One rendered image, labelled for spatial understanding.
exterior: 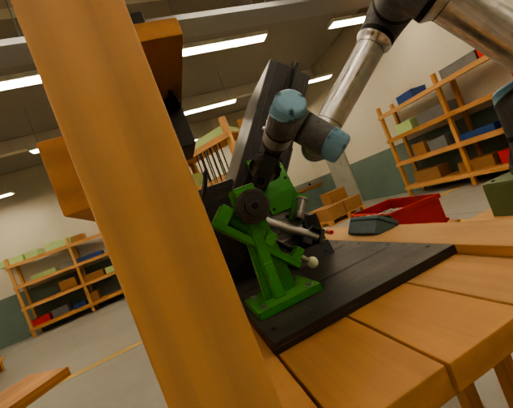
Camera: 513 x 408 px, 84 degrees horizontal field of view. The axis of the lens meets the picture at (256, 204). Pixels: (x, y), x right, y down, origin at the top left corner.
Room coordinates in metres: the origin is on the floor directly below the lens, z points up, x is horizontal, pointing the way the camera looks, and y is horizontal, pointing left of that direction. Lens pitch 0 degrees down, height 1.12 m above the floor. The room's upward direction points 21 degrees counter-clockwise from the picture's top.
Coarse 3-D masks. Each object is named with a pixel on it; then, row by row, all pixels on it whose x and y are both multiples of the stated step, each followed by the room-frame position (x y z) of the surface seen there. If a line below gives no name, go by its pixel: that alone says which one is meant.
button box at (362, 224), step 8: (360, 216) 0.96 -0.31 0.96; (368, 216) 0.92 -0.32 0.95; (376, 216) 0.88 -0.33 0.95; (352, 224) 0.99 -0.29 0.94; (360, 224) 0.95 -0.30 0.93; (368, 224) 0.91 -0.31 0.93; (376, 224) 0.87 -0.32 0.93; (384, 224) 0.88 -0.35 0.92; (392, 224) 0.88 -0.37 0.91; (352, 232) 0.98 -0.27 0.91; (360, 232) 0.94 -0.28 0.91; (368, 232) 0.90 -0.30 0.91; (376, 232) 0.87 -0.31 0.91
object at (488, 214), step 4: (484, 212) 0.86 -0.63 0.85; (488, 212) 0.84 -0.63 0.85; (492, 212) 0.83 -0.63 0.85; (476, 216) 0.85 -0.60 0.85; (480, 216) 0.84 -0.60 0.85; (484, 216) 0.82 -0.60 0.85; (488, 216) 0.81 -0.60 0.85; (492, 216) 0.80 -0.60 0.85; (496, 216) 0.79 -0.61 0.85; (500, 216) 0.77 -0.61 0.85; (504, 216) 0.76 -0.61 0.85; (508, 216) 0.75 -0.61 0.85; (512, 216) 0.74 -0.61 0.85; (468, 220) 0.84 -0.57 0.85; (472, 220) 0.83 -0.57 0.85; (476, 220) 0.82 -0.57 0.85; (480, 220) 0.80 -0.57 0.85
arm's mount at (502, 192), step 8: (504, 176) 0.78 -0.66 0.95; (512, 176) 0.75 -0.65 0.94; (488, 184) 0.78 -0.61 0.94; (496, 184) 0.76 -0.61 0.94; (504, 184) 0.74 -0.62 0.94; (512, 184) 0.72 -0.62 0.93; (488, 192) 0.78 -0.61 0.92; (496, 192) 0.76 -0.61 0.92; (504, 192) 0.75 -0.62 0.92; (512, 192) 0.73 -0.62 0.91; (488, 200) 0.79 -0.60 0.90; (496, 200) 0.77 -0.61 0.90; (504, 200) 0.75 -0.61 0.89; (512, 200) 0.73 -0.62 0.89; (496, 208) 0.78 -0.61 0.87; (504, 208) 0.76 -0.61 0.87; (512, 208) 0.74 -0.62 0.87
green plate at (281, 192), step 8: (248, 160) 0.97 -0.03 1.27; (248, 168) 0.97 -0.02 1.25; (280, 176) 0.97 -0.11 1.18; (288, 176) 0.98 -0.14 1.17; (272, 184) 0.96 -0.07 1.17; (280, 184) 0.96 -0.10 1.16; (288, 184) 0.97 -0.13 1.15; (264, 192) 0.94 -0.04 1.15; (272, 192) 0.95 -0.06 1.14; (280, 192) 0.95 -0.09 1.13; (288, 192) 0.96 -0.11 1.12; (272, 200) 0.94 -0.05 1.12; (280, 200) 0.94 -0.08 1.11; (288, 200) 0.95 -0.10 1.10; (272, 208) 0.93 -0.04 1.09; (280, 208) 0.93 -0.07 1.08; (288, 208) 0.94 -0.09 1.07
